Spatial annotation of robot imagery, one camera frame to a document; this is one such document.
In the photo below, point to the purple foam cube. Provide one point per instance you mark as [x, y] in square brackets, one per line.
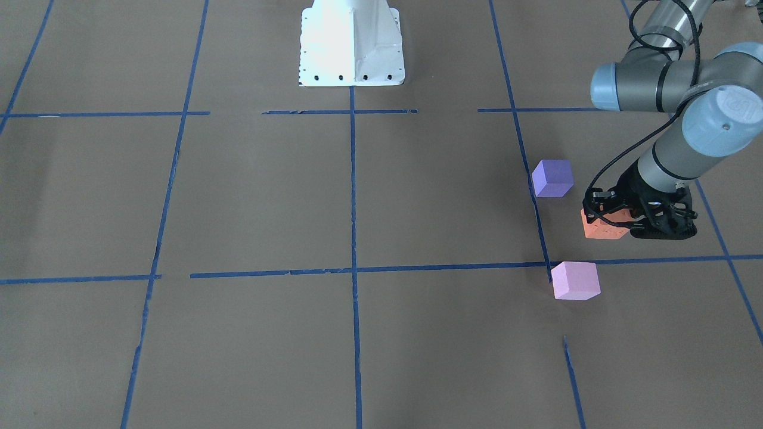
[552, 178]

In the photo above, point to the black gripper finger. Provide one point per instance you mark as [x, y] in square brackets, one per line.
[651, 232]
[607, 219]

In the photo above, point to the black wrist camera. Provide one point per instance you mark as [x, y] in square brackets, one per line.
[600, 201]

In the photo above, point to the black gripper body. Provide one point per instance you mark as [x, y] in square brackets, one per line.
[629, 189]

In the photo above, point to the pink foam cube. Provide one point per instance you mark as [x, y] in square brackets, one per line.
[575, 281]

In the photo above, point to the orange foam cube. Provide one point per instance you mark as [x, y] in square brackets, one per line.
[591, 231]

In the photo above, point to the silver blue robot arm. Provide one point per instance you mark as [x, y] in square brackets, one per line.
[715, 112]

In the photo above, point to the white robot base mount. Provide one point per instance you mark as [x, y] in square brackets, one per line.
[351, 43]

